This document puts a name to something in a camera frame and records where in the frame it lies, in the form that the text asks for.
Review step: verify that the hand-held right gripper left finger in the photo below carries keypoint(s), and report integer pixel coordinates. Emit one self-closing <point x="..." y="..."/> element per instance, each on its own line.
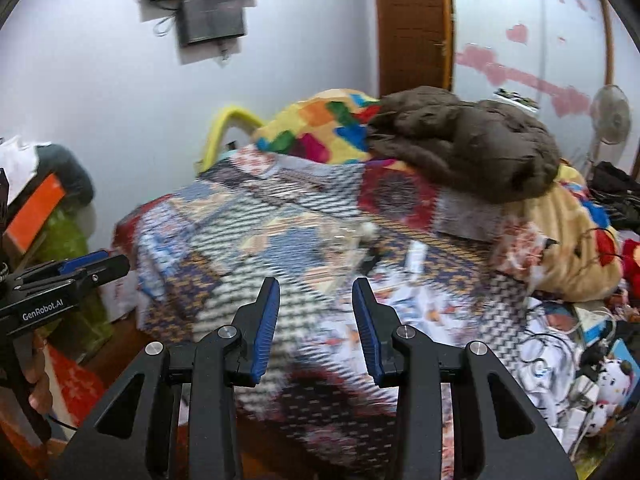
<point x="265" y="320"/>

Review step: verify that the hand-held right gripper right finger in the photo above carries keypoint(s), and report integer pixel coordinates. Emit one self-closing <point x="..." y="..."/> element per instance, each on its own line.
<point x="366" y="325"/>

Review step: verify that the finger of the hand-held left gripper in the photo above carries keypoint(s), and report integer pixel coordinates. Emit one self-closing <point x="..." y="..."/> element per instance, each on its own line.
<point x="82" y="261"/>
<point x="107" y="269"/>

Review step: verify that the white wrapper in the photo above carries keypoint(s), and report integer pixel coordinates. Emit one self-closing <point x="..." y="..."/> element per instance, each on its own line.
<point x="415" y="256"/>

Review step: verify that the clear plastic wrapper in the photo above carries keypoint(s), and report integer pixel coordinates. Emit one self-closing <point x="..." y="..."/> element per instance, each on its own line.
<point x="340" y="235"/>

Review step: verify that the white paper ball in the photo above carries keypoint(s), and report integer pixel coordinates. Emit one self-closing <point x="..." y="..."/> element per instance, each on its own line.
<point x="369" y="230"/>

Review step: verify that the person's left hand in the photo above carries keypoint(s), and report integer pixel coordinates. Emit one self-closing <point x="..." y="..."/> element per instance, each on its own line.
<point x="39" y="385"/>

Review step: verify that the green patterned cloth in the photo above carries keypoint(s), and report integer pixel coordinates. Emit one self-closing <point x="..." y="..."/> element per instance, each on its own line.
<point x="70" y="240"/>

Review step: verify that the orange cardboard box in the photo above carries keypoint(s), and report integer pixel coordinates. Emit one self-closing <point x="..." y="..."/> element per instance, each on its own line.
<point x="37" y="210"/>

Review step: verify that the patchwork bedspread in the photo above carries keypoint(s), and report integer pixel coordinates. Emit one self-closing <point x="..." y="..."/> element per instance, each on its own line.
<point x="280" y="240"/>

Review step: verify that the dark green cushion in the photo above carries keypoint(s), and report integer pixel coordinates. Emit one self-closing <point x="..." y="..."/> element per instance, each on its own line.
<point x="70" y="170"/>

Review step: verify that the white cloth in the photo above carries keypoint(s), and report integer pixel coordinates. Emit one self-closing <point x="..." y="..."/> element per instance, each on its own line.
<point x="20" y="160"/>

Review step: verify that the colourful block-pattern blanket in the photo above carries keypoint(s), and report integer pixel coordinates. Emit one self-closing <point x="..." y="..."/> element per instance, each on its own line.
<point x="320" y="130"/>

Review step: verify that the brown fleece blanket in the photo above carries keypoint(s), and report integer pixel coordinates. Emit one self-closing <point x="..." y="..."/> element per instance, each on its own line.
<point x="475" y="145"/>

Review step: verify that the blue and white box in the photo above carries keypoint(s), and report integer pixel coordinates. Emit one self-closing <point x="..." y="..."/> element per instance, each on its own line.
<point x="597" y="332"/>

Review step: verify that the dalmatian plush toy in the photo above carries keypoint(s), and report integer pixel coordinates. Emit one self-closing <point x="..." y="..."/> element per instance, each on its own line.
<point x="612" y="380"/>

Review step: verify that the red plush toy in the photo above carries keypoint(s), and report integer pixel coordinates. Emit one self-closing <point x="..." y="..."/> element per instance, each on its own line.
<point x="632" y="260"/>

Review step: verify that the pile of black clothes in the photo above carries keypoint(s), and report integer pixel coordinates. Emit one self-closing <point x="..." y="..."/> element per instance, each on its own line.
<point x="615" y="190"/>

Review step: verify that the brown wooden door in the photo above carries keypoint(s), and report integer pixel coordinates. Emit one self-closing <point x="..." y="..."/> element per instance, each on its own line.
<point x="410" y="25"/>

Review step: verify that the white standing fan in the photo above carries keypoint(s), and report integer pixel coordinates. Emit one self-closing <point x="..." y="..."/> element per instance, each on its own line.
<point x="611" y="115"/>

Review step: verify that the white wardrobe with pink hearts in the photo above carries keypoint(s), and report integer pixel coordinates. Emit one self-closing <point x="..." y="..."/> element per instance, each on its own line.
<point x="530" y="20"/>

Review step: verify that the yellow curved frame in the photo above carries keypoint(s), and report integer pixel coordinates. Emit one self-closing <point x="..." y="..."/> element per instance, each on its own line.
<point x="220" y="127"/>

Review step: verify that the black wall-mounted box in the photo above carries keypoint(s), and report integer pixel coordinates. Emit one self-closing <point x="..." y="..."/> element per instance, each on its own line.
<point x="212" y="20"/>

